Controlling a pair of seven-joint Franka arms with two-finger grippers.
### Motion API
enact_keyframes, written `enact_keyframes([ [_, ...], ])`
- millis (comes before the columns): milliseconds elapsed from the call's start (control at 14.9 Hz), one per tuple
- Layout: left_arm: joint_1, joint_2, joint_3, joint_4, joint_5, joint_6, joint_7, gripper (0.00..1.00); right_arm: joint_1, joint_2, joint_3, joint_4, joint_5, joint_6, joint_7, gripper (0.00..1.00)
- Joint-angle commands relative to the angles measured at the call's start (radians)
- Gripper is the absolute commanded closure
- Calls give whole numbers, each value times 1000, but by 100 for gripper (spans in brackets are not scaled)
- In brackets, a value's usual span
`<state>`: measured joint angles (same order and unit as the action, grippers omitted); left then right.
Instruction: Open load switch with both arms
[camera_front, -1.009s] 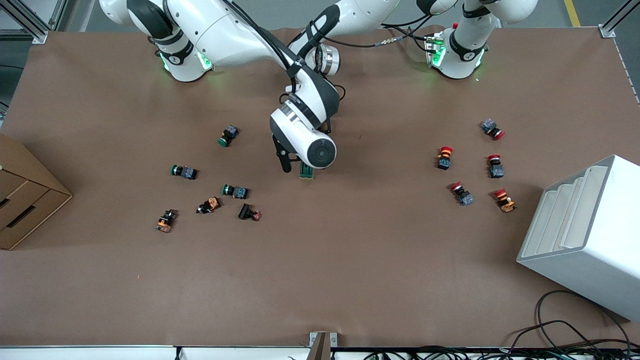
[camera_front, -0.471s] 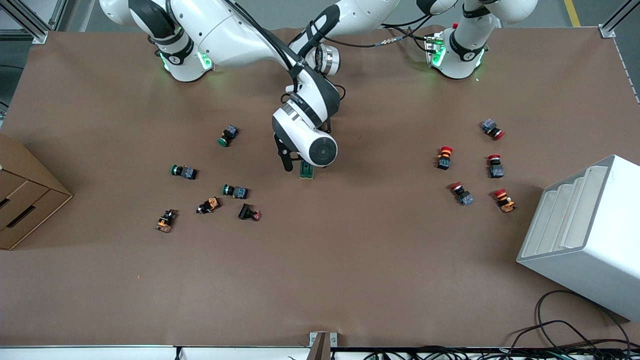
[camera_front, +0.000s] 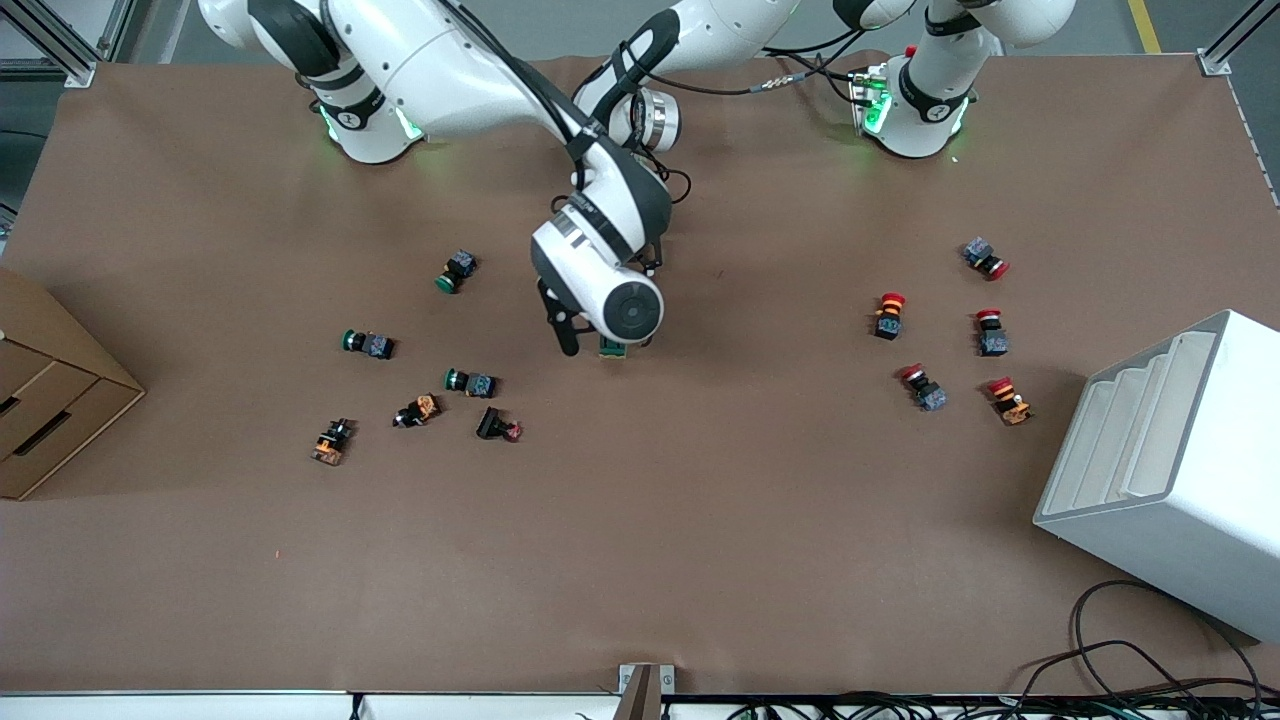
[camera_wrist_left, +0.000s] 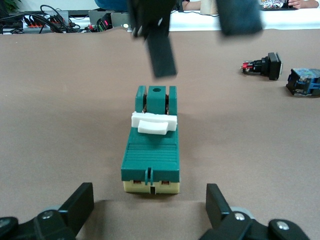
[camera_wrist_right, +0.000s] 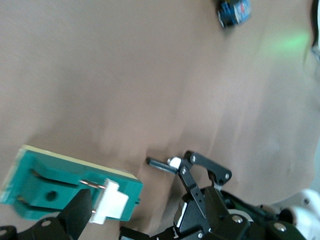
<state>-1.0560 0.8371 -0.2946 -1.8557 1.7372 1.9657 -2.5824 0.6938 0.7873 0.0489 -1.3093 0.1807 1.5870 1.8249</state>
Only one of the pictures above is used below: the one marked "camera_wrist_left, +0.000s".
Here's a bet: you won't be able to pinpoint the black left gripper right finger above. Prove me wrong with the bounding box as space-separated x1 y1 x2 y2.
198 183 311 240

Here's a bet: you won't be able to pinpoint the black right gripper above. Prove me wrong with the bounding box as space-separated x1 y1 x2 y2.
126 0 182 79

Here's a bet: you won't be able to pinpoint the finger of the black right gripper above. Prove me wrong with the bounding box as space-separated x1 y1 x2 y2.
215 0 264 36

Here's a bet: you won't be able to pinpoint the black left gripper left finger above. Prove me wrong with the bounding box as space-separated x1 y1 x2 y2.
0 182 95 240

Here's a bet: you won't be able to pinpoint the white table edge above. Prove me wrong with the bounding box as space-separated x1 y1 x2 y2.
169 7 320 32

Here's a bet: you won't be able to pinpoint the grey metal box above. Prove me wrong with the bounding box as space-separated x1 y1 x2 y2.
87 9 131 31

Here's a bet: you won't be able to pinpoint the black square button red terminals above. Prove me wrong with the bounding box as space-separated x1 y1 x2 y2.
241 51 283 81

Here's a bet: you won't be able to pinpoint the black device red light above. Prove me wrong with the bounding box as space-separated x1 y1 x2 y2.
96 13 112 32

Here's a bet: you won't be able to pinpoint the blue chair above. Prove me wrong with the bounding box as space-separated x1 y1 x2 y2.
94 0 128 10

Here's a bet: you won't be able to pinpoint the green push button blue block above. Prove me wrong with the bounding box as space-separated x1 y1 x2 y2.
285 66 320 97

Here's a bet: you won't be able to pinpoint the brown table cover sheet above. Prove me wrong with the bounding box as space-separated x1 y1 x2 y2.
0 27 320 240

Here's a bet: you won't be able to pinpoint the grey power strip orange switches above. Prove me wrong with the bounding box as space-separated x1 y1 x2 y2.
22 14 55 35

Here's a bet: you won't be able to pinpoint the green plant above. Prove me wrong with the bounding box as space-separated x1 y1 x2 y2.
0 0 22 16

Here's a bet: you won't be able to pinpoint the black cable bundle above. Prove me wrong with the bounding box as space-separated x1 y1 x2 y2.
0 4 88 35

